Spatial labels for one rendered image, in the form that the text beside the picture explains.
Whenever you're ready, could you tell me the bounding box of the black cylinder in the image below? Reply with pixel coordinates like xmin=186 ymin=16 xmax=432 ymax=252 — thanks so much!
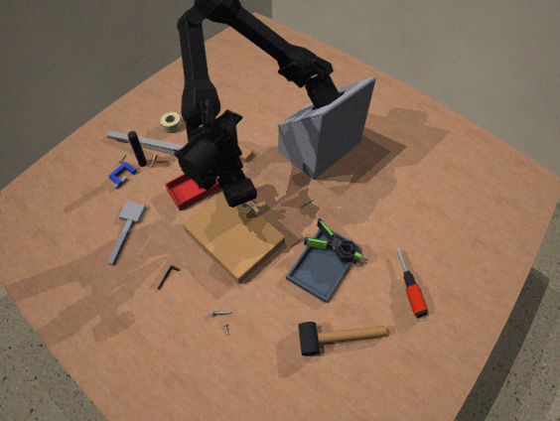
xmin=128 ymin=131 xmax=147 ymax=167

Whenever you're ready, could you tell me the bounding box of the light brown wooden board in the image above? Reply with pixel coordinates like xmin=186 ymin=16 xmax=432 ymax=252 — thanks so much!
xmin=183 ymin=193 xmax=285 ymax=284

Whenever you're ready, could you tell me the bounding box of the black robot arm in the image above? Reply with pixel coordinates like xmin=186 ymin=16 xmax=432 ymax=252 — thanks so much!
xmin=175 ymin=0 xmax=345 ymax=190

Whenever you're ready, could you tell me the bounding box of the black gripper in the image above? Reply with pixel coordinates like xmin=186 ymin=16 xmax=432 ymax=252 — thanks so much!
xmin=216 ymin=146 xmax=257 ymax=208

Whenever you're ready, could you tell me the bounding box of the black rubber mallet with wooden handle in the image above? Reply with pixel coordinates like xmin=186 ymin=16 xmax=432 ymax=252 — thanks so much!
xmin=298 ymin=322 xmax=387 ymax=355

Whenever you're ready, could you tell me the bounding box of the beige ring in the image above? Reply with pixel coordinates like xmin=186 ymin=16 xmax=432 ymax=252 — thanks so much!
xmin=161 ymin=112 xmax=182 ymax=133

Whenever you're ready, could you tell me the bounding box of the red-handled screwdriver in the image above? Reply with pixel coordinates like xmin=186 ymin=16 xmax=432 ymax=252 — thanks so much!
xmin=396 ymin=248 xmax=428 ymax=318

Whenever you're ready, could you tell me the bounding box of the red shallow tray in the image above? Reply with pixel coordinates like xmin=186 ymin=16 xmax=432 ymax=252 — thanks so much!
xmin=165 ymin=174 xmax=220 ymax=210

